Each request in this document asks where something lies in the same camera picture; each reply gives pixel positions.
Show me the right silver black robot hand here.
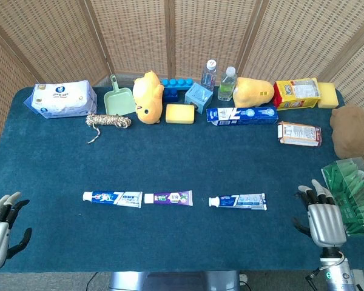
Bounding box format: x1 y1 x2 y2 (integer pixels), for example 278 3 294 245
292 179 347 248

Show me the blue white toothpaste tube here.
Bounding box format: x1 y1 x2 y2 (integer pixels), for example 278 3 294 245
208 193 268 211

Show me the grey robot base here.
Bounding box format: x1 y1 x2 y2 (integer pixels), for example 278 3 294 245
109 270 240 291

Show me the blue Crest toothpaste tube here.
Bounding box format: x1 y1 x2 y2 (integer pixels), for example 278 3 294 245
82 190 143 209

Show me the blue toothpaste carton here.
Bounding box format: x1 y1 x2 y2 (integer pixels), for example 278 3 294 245
206 106 279 126

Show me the purple toothpaste tube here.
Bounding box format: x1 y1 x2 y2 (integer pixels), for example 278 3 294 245
144 190 194 207

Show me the clear box of green packets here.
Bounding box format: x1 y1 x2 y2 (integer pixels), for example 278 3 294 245
320 157 364 237

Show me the orange white small carton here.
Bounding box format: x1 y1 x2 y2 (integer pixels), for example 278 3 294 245
277 121 323 147

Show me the brown plush toy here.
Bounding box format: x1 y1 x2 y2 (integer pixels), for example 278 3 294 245
329 104 364 160

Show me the yellow sponge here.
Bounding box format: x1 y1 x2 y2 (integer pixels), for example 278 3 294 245
165 103 196 124
317 82 340 109

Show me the yellow snack package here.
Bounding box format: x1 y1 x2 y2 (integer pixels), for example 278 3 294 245
274 77 322 110

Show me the white tissue pack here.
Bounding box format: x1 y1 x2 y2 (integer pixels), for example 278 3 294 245
23 79 98 119

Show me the yellow plush toy with tag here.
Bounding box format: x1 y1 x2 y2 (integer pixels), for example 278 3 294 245
232 76 275 108

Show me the teal table cloth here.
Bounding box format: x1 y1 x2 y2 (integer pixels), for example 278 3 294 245
0 86 364 273

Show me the clear bottle green label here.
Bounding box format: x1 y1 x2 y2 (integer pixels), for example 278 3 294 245
217 66 238 101

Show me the green plastic dustpan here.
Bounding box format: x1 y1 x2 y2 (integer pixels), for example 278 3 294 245
104 74 137 116

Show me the light blue small box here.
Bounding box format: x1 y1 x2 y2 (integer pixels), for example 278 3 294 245
184 82 214 110

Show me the clear bottle pink label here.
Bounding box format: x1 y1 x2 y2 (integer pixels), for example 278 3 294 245
201 59 217 92

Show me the yellow duck plush toy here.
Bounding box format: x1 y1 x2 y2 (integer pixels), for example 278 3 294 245
132 70 165 125

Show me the blue building block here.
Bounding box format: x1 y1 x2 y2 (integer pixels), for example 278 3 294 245
161 78 194 102

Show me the woven folding screen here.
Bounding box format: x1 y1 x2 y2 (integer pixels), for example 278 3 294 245
0 0 364 140

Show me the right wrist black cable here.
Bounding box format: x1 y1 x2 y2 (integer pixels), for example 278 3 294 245
305 253 346 291

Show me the black floor cable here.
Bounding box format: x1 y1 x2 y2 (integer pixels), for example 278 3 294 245
85 272 98 291

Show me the coiled beige rope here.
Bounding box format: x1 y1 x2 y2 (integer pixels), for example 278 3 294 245
85 113 132 144

